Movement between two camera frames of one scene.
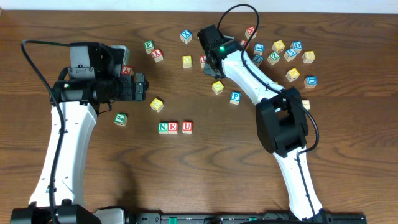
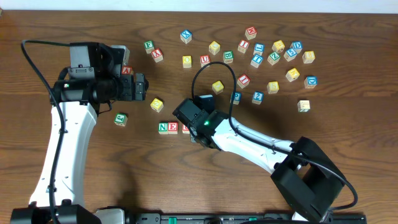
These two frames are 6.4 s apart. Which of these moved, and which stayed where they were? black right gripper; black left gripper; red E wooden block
Moved: black right gripper
Stayed: black left gripper; red E wooden block
